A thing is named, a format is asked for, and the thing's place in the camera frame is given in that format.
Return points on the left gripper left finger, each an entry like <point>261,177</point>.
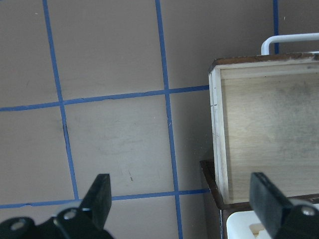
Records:
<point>85,221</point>

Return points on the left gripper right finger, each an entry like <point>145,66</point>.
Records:
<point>263,192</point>

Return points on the light wooden drawer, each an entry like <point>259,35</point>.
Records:
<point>265,118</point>

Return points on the white plastic crate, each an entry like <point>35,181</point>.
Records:
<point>249,226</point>

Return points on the white drawer handle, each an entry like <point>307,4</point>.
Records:
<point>265,47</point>

